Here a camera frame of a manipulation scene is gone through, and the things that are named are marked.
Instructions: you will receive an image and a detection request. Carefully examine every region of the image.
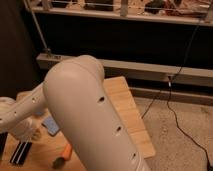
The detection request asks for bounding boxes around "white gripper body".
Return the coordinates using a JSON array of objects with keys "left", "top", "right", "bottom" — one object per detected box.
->
[{"left": 9, "top": 118, "right": 41, "bottom": 141}]

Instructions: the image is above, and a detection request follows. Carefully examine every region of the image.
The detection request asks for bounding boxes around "black striped eraser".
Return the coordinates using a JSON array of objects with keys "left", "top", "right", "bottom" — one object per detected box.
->
[{"left": 10, "top": 142, "right": 32, "bottom": 166}]

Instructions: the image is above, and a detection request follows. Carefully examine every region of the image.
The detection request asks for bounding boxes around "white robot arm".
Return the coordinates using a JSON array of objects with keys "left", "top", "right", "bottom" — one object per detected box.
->
[{"left": 0, "top": 55, "right": 151, "bottom": 171}]

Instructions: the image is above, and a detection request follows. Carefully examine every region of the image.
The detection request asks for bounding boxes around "blue sponge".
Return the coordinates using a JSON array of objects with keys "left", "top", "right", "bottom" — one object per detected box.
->
[{"left": 42, "top": 116, "right": 60, "bottom": 136}]

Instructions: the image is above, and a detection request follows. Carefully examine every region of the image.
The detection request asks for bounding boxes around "wooden table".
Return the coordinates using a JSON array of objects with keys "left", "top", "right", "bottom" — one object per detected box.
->
[{"left": 0, "top": 77, "right": 156, "bottom": 171}]

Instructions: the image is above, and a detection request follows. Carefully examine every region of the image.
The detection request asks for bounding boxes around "orange toy carrot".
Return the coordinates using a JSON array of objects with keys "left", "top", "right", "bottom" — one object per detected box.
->
[{"left": 52, "top": 144, "right": 72, "bottom": 169}]

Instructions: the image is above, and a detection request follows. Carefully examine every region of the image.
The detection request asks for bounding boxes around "metal pole stand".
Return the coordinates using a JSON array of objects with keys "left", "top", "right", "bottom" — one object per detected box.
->
[{"left": 25, "top": 0, "right": 51, "bottom": 57}]

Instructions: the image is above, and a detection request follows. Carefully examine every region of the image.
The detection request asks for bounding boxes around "cluttered upper shelf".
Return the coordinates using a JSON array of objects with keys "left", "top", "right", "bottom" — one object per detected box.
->
[{"left": 23, "top": 0, "right": 213, "bottom": 27}]

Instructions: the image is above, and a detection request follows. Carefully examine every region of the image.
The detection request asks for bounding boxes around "metal rail beam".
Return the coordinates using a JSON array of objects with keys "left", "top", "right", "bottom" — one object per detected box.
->
[{"left": 36, "top": 53, "right": 213, "bottom": 88}]

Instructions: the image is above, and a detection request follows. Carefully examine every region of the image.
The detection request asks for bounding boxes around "black cable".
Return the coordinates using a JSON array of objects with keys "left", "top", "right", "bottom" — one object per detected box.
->
[{"left": 140, "top": 13, "right": 213, "bottom": 168}]

